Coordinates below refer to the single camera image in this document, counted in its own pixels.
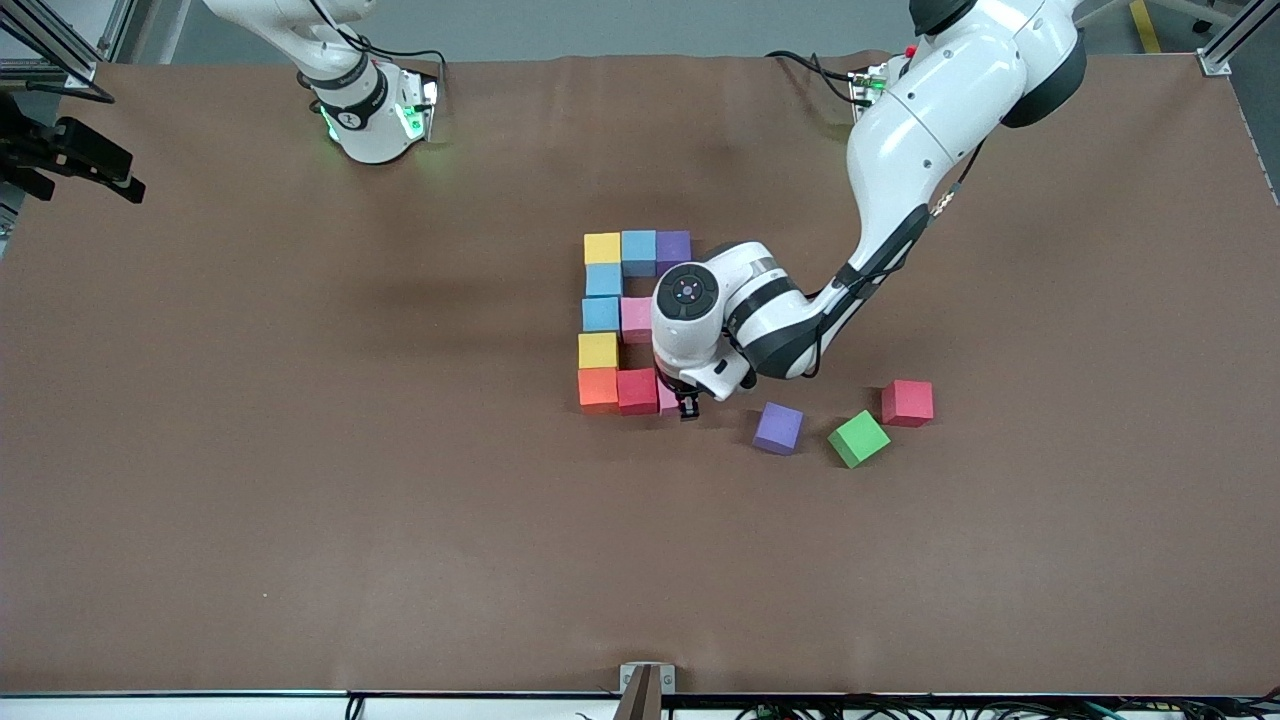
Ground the black arm base cable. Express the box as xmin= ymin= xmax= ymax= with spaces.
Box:
xmin=765 ymin=50 xmax=869 ymax=101
xmin=310 ymin=0 xmax=451 ymax=67

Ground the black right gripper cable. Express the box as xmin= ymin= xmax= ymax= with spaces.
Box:
xmin=0 ymin=25 xmax=115 ymax=105

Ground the green foam cube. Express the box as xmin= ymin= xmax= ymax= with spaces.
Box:
xmin=827 ymin=410 xmax=892 ymax=469

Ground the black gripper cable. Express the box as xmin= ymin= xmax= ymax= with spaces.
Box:
xmin=928 ymin=140 xmax=987 ymax=223
xmin=0 ymin=25 xmax=115 ymax=105

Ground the aluminium frame post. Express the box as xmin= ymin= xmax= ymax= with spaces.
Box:
xmin=0 ymin=0 xmax=141 ymax=89
xmin=1197 ymin=0 xmax=1280 ymax=77

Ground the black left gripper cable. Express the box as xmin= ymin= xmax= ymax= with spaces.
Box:
xmin=928 ymin=140 xmax=987 ymax=223

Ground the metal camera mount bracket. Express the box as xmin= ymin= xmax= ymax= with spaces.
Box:
xmin=615 ymin=663 xmax=676 ymax=720

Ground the orange foam cube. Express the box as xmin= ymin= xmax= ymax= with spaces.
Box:
xmin=578 ymin=367 xmax=621 ymax=415

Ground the red foam cube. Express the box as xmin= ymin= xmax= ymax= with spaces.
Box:
xmin=881 ymin=379 xmax=936 ymax=429
xmin=617 ymin=368 xmax=660 ymax=416

